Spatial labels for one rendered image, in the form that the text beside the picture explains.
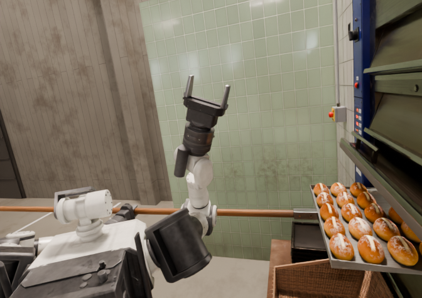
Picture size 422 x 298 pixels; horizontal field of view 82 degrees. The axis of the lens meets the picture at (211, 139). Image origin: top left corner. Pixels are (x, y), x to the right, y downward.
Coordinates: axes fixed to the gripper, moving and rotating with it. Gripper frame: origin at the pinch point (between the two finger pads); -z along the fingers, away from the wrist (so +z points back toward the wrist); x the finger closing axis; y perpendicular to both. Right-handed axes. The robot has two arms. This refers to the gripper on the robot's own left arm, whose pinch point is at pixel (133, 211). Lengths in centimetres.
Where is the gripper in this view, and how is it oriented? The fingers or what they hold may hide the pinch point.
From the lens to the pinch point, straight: 129.8
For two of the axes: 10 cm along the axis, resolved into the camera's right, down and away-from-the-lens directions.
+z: -2.8, 2.2, -9.4
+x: 1.3, 9.7, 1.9
